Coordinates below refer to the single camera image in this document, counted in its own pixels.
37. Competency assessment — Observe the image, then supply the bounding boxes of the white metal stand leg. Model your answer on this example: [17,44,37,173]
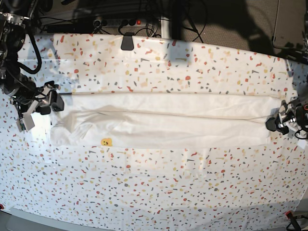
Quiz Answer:
[160,16,170,39]

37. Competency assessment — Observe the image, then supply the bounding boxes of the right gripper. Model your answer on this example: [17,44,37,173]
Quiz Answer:
[2,77,64,131]

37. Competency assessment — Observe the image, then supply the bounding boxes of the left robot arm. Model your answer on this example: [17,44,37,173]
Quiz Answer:
[51,92,308,134]

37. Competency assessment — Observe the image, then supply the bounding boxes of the white printed T-shirt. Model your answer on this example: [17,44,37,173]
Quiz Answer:
[50,93,281,149]

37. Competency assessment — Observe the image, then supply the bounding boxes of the black table clamp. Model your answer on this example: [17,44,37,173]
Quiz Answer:
[121,32,134,51]

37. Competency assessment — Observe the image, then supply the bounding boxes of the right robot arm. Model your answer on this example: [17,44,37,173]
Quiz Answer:
[0,0,51,131]

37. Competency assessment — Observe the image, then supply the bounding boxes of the power strip with red switch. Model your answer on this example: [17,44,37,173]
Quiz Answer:
[92,18,147,27]

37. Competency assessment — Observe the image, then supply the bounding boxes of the terrazzo patterned tablecloth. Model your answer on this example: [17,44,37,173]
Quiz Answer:
[0,34,308,231]

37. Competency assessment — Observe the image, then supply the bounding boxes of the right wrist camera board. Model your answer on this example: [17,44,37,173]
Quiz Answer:
[16,119,26,132]

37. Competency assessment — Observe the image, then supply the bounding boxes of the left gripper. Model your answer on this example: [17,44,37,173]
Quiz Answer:
[265,100,302,135]

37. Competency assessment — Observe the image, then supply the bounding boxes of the red clamp bottom right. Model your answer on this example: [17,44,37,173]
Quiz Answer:
[286,211,301,231]

